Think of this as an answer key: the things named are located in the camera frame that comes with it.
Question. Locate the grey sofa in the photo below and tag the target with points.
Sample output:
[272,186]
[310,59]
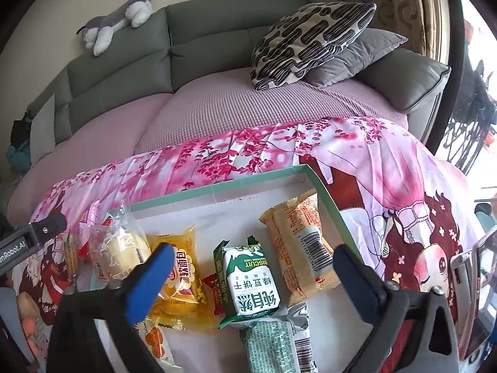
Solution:
[194,39]

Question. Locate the light grey cushion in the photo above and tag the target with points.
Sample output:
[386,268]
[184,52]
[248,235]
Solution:
[42,132]

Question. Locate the peach cake packet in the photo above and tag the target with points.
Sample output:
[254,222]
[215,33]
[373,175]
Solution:
[295,241]

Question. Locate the green and white biscuit packet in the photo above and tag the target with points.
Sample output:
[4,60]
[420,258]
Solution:
[248,279]

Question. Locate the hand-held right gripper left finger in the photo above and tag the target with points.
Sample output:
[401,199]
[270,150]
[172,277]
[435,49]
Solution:
[151,279]

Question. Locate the mint and silver snack packet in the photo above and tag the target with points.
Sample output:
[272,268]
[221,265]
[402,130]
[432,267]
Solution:
[271,342]

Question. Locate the grey and white plush dog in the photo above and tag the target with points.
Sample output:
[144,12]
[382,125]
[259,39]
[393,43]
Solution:
[116,19]

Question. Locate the black and white patterned pillow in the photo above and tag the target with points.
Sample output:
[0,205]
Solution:
[306,42]

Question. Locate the grey pillow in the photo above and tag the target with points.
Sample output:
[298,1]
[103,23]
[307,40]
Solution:
[365,54]

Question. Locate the pink and yellow snack packet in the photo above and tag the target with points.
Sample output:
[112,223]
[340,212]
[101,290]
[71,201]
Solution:
[85,221]

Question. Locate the white and orange snack packet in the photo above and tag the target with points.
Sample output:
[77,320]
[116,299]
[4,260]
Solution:
[155,342]

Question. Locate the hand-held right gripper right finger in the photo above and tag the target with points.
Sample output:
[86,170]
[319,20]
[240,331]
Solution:
[355,279]

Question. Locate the pink sofa cover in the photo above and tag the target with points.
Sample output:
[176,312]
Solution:
[233,108]

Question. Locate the dark flat device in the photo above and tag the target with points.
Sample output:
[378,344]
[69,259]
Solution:
[479,291]

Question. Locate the green striped cracker packet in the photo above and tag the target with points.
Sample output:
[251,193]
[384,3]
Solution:
[70,256]

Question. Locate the red crinkled snack packet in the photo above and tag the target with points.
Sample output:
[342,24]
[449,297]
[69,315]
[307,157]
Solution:
[211,285]

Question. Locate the yellow bread packet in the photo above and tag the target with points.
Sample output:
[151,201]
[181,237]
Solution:
[188,279]

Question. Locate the black metal railing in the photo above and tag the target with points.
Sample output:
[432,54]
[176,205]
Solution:
[466,124]

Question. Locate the pink printed blanket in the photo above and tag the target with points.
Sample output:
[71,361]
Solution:
[369,155]

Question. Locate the teal cloth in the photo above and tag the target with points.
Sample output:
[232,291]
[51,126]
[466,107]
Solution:
[17,159]

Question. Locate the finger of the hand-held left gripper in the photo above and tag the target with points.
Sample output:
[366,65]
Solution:
[48,227]

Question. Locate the teal and white box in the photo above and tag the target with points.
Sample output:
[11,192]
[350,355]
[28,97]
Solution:
[240,221]

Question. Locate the clear bun packet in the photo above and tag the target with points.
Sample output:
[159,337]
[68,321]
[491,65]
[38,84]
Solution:
[116,248]

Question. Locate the black cloth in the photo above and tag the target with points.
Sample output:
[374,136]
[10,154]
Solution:
[19,130]

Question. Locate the patterned beige curtain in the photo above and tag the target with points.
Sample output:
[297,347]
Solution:
[396,4]

